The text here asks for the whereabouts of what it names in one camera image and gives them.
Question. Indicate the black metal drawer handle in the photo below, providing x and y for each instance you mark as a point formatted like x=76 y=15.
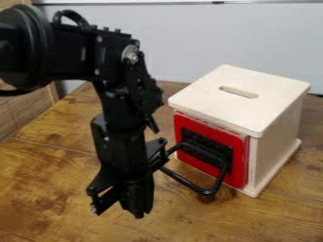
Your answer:
x=202 y=149

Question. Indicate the red drawer front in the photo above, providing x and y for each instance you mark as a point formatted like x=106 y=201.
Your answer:
x=223 y=142

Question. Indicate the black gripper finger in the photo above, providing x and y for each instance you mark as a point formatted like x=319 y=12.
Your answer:
x=138 y=197
x=103 y=202

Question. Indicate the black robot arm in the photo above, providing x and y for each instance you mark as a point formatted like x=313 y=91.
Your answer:
x=106 y=58

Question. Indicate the wooden slatted panel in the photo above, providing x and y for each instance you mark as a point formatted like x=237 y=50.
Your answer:
x=20 y=107

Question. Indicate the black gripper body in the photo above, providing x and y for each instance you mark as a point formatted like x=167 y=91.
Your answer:
x=125 y=154

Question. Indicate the light wooden box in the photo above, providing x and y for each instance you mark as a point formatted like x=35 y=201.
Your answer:
x=255 y=104

